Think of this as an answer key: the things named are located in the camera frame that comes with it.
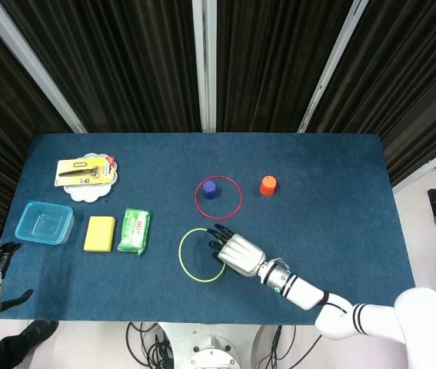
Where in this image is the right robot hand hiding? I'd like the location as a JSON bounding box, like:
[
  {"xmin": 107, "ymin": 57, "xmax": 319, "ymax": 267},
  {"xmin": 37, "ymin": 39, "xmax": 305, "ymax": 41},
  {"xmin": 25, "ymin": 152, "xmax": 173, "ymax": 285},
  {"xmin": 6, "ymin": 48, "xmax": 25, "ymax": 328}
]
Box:
[{"xmin": 206, "ymin": 224, "xmax": 268, "ymax": 278}]

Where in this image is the yellow-green thin ring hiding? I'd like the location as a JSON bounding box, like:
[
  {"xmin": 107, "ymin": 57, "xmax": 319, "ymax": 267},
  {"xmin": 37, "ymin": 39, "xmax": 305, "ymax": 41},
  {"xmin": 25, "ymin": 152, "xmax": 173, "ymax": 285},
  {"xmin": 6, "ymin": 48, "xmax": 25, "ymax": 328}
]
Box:
[{"xmin": 178, "ymin": 228, "xmax": 227, "ymax": 284}]

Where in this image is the pink thin ring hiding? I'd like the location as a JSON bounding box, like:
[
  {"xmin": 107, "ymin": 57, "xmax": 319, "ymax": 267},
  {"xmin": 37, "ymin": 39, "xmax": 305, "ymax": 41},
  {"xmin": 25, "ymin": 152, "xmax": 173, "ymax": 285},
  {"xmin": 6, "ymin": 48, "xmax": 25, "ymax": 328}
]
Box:
[{"xmin": 195, "ymin": 175, "xmax": 244, "ymax": 221}]

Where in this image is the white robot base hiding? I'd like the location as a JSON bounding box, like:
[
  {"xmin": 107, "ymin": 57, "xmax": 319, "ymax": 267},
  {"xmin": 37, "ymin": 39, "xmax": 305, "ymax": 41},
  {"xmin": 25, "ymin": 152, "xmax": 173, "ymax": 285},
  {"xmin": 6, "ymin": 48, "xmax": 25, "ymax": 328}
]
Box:
[{"xmin": 159, "ymin": 322, "xmax": 265, "ymax": 369}]

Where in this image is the blue cup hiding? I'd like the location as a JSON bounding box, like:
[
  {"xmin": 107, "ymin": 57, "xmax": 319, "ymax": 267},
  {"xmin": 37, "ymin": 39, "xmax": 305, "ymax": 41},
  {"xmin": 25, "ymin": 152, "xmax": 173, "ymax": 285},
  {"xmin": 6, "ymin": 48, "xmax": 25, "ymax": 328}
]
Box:
[{"xmin": 202, "ymin": 180, "xmax": 219, "ymax": 201}]

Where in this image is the orange cup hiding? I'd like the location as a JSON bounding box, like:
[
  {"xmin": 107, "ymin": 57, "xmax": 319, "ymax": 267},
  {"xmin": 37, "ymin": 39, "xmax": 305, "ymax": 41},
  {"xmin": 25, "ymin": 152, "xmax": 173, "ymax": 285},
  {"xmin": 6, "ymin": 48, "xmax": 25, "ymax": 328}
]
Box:
[{"xmin": 258, "ymin": 175, "xmax": 279, "ymax": 198}]

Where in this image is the black shoe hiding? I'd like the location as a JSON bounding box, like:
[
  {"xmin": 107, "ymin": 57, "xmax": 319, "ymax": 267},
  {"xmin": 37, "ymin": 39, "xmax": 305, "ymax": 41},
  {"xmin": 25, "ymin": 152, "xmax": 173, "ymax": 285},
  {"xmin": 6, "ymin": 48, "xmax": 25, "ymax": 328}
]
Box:
[{"xmin": 0, "ymin": 319, "xmax": 60, "ymax": 369}]

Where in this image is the clear blue plastic container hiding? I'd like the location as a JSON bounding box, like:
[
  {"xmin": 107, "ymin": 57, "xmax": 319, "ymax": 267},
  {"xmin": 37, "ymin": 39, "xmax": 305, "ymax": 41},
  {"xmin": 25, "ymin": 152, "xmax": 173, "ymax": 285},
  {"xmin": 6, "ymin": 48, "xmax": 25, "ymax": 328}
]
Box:
[{"xmin": 14, "ymin": 200, "xmax": 75, "ymax": 245}]

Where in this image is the green tissue pack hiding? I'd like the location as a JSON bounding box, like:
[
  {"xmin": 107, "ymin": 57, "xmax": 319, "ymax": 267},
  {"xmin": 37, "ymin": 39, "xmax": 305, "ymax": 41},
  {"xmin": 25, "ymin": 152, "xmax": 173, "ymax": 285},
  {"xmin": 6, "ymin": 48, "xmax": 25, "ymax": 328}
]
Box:
[{"xmin": 117, "ymin": 208, "xmax": 151, "ymax": 255}]

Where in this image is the blue felt table mat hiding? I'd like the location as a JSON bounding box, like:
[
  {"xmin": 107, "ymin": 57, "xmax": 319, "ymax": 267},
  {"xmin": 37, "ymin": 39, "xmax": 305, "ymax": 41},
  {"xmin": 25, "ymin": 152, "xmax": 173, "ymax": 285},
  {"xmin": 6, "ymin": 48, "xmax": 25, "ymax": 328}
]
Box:
[{"xmin": 0, "ymin": 132, "xmax": 417, "ymax": 327}]

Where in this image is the yellow sponge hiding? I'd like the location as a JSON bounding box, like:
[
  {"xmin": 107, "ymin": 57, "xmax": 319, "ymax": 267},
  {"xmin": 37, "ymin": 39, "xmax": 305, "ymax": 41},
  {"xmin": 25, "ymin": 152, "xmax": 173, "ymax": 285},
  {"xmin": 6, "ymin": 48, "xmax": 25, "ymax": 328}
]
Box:
[{"xmin": 82, "ymin": 215, "xmax": 117, "ymax": 254}]

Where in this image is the white flower-shaped plate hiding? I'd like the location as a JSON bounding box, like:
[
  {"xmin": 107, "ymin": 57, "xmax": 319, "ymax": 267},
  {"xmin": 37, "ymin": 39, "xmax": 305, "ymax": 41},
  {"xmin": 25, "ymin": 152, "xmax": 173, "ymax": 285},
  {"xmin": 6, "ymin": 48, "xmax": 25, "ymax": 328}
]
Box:
[{"xmin": 65, "ymin": 152, "xmax": 121, "ymax": 203}]

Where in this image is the yellow carded peeler package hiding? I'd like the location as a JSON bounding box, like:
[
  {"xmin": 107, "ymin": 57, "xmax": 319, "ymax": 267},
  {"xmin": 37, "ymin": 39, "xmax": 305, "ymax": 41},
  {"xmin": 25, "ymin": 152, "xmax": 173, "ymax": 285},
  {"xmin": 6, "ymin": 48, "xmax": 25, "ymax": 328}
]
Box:
[{"xmin": 54, "ymin": 156, "xmax": 120, "ymax": 188}]

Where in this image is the black cable bundle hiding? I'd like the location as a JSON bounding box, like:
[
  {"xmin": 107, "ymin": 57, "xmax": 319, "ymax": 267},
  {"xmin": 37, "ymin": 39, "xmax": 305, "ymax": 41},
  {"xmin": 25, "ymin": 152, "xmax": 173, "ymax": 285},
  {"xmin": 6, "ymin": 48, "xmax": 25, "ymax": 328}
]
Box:
[{"xmin": 125, "ymin": 321, "xmax": 175, "ymax": 369}]

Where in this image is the white frame post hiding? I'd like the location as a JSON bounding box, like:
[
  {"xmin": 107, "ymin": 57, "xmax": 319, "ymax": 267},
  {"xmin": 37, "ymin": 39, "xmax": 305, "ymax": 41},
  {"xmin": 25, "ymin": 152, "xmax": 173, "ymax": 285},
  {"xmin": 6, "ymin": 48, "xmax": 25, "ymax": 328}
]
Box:
[
  {"xmin": 297, "ymin": 0, "xmax": 375, "ymax": 134},
  {"xmin": 391, "ymin": 148, "xmax": 436, "ymax": 194},
  {"xmin": 0, "ymin": 0, "xmax": 88, "ymax": 134},
  {"xmin": 191, "ymin": 0, "xmax": 218, "ymax": 134}
]

